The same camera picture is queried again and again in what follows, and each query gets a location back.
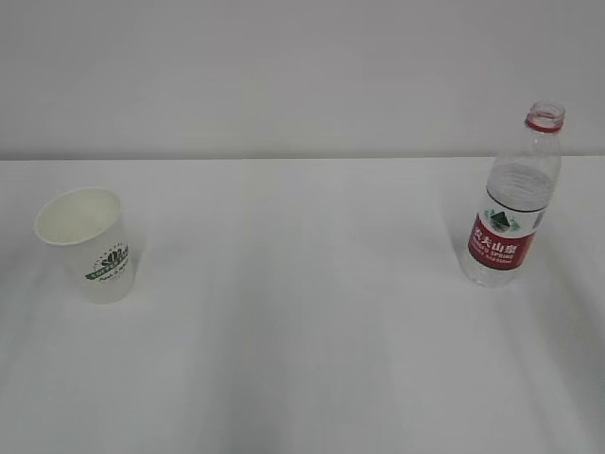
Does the white paper cup green logo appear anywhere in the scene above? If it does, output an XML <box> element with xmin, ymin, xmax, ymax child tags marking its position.
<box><xmin>34</xmin><ymin>187</ymin><xmax>134</xmax><ymax>304</ymax></box>

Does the clear water bottle red label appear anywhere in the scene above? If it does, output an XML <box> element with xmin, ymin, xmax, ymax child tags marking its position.
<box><xmin>460</xmin><ymin>101</ymin><xmax>566</xmax><ymax>288</ymax></box>

